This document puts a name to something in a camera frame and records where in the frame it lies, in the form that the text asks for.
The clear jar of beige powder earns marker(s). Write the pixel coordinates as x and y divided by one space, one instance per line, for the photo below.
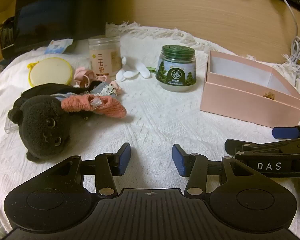
105 57

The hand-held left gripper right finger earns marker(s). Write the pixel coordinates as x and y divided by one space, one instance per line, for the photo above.
178 160

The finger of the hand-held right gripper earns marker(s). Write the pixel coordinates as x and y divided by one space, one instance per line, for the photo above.
285 132
255 145

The blue floral cloth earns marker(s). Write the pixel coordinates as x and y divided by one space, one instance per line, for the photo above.
103 90

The black cloth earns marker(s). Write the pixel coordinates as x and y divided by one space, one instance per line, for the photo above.
52 88

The black plush cat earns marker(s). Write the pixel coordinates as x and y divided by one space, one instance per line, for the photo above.
41 127

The dark storage rack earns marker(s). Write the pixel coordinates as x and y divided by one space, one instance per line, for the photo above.
6 35

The green lid jar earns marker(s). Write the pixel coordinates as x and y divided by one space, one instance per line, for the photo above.
176 72

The yellow round sponge pouch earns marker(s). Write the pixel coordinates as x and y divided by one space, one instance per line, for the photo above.
50 72

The white glove toy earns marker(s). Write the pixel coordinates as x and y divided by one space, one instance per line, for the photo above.
130 72

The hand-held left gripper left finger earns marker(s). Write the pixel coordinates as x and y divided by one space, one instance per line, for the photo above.
125 158

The small brown lump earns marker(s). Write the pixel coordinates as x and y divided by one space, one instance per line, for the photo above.
269 95

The pink cardboard box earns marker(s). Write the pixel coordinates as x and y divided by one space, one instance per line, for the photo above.
250 105

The clear plastic piece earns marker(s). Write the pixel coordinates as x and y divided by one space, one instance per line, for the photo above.
9 127

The blue white wipes packet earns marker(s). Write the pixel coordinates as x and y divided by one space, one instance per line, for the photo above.
57 46

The black monitor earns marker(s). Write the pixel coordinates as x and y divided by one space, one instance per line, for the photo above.
65 12

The white fringed blanket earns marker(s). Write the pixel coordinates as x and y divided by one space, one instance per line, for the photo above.
160 120

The pink scrunchie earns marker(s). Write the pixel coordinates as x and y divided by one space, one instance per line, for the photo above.
83 76

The pale pink small sock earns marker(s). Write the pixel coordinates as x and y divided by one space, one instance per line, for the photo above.
117 87

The pink knitted socks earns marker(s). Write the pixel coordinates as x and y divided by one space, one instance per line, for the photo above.
110 108

